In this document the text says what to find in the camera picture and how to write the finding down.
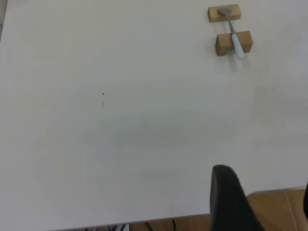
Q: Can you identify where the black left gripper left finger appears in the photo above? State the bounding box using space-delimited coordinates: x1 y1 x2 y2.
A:
209 165 264 231

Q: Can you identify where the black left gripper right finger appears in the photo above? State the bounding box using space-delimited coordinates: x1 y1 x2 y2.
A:
303 180 308 217

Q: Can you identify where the spoon with pale blue handle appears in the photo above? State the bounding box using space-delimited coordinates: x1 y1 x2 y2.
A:
218 8 245 59

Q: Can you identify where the arched wooden block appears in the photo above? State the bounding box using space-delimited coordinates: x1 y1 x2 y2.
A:
215 30 254 57

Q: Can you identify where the flat rectangular wooden block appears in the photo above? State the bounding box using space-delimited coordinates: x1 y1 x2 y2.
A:
207 3 242 24

